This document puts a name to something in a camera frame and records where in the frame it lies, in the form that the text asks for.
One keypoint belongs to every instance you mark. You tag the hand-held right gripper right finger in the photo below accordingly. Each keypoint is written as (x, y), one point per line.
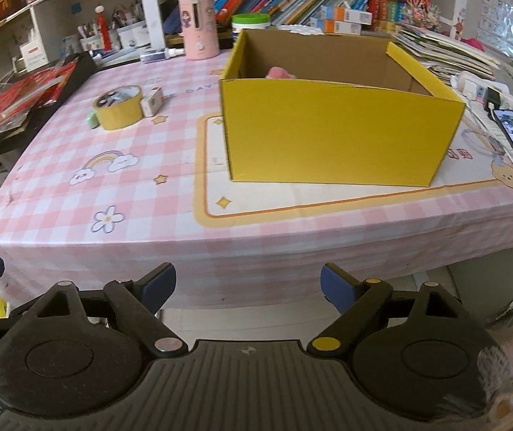
(337, 285)

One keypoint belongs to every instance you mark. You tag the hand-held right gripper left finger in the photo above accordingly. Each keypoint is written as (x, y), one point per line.
(157, 283)

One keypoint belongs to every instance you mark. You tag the yellow cardboard box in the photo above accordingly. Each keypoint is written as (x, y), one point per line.
(328, 130)

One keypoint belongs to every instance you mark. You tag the yellow tape roll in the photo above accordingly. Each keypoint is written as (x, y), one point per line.
(117, 116)

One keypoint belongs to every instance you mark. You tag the small light green object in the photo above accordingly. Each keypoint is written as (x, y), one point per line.
(92, 120)

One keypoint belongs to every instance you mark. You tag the small white box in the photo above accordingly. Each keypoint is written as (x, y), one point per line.
(151, 105)

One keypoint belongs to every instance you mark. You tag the pink plush pig toy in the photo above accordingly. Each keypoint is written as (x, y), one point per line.
(279, 73)

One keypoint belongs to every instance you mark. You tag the red decoration pack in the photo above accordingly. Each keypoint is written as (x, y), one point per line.
(9, 103)

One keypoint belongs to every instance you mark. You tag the white box red label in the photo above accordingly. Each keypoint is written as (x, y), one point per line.
(34, 58)

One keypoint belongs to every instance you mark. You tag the white power strip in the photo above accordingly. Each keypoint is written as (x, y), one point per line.
(467, 83)

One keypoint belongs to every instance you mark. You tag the black charger plug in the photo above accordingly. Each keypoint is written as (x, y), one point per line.
(490, 96)

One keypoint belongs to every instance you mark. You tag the large white pen cup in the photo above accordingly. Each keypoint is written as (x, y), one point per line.
(133, 36)

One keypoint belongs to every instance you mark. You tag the small white pen cup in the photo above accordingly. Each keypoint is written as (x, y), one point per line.
(90, 42)

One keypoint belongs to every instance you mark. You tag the stack of papers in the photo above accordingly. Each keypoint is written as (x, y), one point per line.
(440, 51)

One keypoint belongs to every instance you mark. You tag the red dress figurine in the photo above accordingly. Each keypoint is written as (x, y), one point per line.
(104, 31)

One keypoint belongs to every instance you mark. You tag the orange white box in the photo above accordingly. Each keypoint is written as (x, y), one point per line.
(346, 15)
(335, 26)

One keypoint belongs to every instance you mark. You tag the pink humidifier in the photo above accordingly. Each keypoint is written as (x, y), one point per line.
(198, 27)

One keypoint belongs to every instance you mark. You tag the white jar green lid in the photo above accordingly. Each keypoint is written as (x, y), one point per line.
(249, 24)

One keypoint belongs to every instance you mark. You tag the white bookshelf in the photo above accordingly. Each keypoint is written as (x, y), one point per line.
(148, 0)

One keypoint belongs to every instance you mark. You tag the colourful flower ornament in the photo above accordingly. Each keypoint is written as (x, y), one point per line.
(420, 11)

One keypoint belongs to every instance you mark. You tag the red boxed book set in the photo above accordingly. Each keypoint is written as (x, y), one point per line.
(395, 4)

